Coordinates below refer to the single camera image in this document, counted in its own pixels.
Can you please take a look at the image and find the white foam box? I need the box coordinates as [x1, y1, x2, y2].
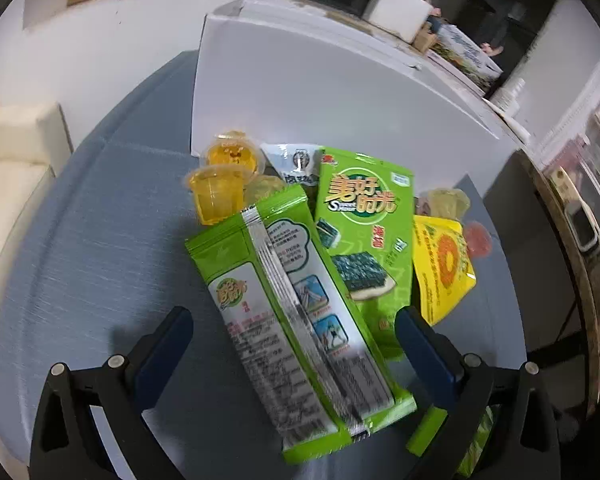
[363, 0, 434, 44]

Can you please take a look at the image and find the blue grey table mat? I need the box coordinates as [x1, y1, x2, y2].
[0, 50, 529, 480]

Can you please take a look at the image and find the green seaweed pack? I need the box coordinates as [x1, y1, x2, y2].
[186, 185, 416, 464]
[314, 148, 415, 360]

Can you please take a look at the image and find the orange jelly cup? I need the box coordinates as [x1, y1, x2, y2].
[184, 164, 253, 226]
[201, 130, 264, 174]

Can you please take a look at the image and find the green seaweed pack front side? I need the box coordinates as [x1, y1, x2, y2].
[314, 148, 415, 360]

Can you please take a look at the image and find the clear acrylic organizer shelf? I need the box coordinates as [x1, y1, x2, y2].
[543, 102, 600, 245]

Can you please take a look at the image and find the yellow snack pouch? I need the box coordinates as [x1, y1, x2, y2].
[413, 216, 476, 326]

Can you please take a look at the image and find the orange jelly cup upper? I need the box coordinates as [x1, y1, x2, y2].
[201, 130, 264, 174]

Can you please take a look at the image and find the cream leather sofa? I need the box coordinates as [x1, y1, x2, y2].
[0, 103, 72, 260]

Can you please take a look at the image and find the white cardboard storage box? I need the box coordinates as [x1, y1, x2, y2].
[190, 0, 520, 174]

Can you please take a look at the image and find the printed landscape carton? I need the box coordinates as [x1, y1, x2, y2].
[427, 24, 502, 96]

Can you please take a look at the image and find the orange jelly cup lower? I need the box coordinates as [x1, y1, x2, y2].
[184, 164, 253, 226]

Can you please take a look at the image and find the green seaweed pack back side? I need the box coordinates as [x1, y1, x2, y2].
[186, 185, 416, 464]

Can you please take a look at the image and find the pale yellow jelly cup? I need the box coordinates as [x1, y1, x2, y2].
[244, 174, 286, 207]

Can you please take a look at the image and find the pale green jelly cup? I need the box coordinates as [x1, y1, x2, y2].
[415, 188, 470, 222]

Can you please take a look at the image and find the pink jelly cup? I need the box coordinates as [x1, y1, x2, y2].
[463, 221, 493, 260]

